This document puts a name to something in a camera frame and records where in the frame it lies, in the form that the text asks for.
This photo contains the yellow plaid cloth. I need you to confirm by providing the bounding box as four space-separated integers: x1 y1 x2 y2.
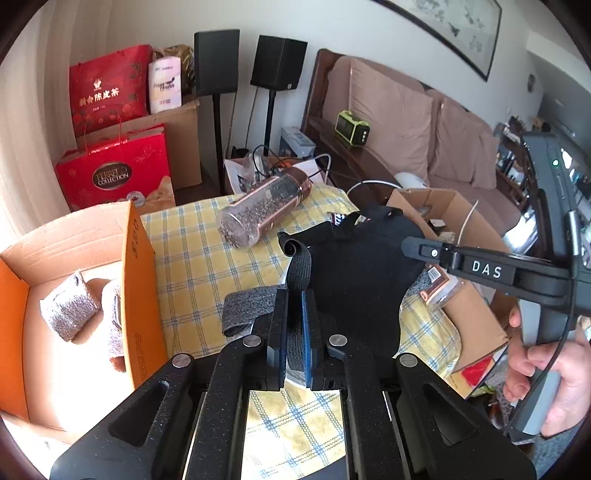
139 187 462 468

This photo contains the framed ink painting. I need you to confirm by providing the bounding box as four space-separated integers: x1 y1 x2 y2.
369 0 503 83

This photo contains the black speaker on stand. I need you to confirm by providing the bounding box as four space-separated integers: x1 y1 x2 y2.
250 35 308 158
194 29 241 195

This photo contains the white and blue carton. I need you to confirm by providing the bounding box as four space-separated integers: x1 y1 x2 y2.
280 126 317 158

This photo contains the red chocolate gift bag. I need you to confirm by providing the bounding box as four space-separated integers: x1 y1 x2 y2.
55 124 177 213

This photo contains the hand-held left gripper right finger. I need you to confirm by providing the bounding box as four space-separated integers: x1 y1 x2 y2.
301 290 537 480

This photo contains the thin white cable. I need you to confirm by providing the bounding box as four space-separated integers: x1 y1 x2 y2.
457 200 479 246

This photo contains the wide clear jar brown label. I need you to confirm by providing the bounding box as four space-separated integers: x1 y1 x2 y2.
418 265 468 311

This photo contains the thick white cable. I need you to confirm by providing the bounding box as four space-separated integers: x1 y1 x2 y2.
346 179 403 195

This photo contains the large brown cardboard box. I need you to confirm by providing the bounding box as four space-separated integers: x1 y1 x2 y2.
117 95 202 190

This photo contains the large beige sofa cushion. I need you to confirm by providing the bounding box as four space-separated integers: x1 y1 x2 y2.
427 90 496 190
323 55 435 175

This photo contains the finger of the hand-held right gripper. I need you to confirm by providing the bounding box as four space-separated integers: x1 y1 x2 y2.
401 236 581 318

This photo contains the tall clear jar brown lid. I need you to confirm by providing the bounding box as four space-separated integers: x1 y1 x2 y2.
216 168 315 250

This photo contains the green portable radio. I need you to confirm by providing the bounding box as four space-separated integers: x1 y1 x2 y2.
335 111 372 148

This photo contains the person's right hand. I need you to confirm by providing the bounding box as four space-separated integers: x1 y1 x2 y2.
503 309 591 439

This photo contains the red paper packet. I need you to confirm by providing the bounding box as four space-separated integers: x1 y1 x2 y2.
461 359 491 385

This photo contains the red tea gift bag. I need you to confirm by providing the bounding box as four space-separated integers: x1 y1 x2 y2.
69 45 154 137

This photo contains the grey packet in box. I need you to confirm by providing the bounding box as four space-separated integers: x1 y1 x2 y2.
39 271 100 342

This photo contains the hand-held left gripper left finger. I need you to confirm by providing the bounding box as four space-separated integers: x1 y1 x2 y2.
50 288 290 480

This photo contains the small beige pillow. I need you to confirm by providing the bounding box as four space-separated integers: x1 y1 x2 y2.
471 131 502 190

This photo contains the brown wooden frame sofa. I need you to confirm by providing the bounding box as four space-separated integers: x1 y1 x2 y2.
300 48 546 236

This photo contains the black cable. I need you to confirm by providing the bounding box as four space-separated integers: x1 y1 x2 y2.
252 144 324 178

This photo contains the cluttered shelf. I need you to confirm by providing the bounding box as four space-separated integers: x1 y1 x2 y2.
493 115 533 204

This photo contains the white curtain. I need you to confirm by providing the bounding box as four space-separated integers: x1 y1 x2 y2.
7 0 81 227

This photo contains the open brown cardboard box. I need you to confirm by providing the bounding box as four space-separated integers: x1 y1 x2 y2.
385 187 514 376

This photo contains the orange cardboard box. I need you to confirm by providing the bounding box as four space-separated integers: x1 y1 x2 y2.
0 199 169 432

